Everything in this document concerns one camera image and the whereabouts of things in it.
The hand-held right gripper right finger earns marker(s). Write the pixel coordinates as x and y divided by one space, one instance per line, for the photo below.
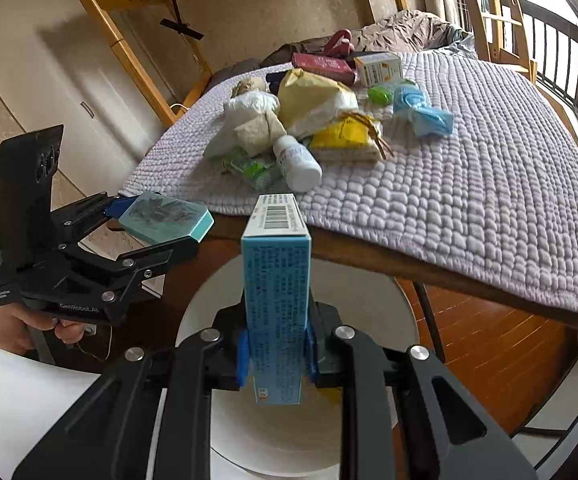
311 355

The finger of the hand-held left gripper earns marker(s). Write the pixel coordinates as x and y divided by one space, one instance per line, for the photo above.
116 207
169 252

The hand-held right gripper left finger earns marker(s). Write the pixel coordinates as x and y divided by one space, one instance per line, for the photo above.
242 360

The teal box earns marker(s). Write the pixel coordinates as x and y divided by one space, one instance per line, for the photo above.
169 217

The blue printed cardboard box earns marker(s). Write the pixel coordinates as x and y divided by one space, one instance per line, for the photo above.
276 285

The white round trash bin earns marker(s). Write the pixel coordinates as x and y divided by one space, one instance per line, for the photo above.
359 285

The person's left forearm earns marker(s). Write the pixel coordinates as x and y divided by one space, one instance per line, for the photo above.
19 400

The person's left hand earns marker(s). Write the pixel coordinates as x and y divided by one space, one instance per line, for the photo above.
19 332

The green and white wrapper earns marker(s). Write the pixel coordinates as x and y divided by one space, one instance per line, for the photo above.
256 172

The white wardrobe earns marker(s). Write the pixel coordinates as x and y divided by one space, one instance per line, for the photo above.
69 85

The crumpled beige paper wad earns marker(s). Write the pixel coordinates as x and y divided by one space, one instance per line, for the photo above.
259 130

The white plastic bottle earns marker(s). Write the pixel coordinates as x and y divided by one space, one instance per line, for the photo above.
296 165

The grey pillow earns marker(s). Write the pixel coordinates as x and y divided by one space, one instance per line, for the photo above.
241 67

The dark purple bag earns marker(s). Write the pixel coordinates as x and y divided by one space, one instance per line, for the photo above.
275 78

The yellow snack packet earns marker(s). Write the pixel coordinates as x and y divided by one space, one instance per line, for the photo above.
344 142

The beige paper bag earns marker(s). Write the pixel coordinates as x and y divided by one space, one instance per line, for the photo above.
309 95

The lavender quilted blanket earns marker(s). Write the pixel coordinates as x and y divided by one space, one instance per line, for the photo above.
469 185

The red cardboard box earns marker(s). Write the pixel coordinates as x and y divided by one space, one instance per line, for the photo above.
321 66

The small green object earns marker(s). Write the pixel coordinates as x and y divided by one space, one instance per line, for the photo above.
380 96

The light blue plastic wrapper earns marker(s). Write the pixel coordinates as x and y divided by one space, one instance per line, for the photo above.
424 115

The red curved plastic object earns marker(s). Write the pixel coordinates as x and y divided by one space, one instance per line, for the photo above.
339 42

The white and orange box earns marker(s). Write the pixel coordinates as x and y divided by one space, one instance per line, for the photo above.
376 72

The brown duvet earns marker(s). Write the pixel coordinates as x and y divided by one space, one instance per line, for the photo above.
399 30

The grey garment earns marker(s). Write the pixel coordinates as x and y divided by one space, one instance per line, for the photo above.
461 42

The wooden curved ladder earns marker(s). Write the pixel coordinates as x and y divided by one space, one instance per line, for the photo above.
489 10

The dark balcony railing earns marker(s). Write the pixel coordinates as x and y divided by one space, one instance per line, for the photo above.
569 60

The wooden bunk bed frame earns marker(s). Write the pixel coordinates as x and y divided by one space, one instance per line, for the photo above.
419 270

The black wall bracket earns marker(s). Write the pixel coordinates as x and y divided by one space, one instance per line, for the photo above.
181 25

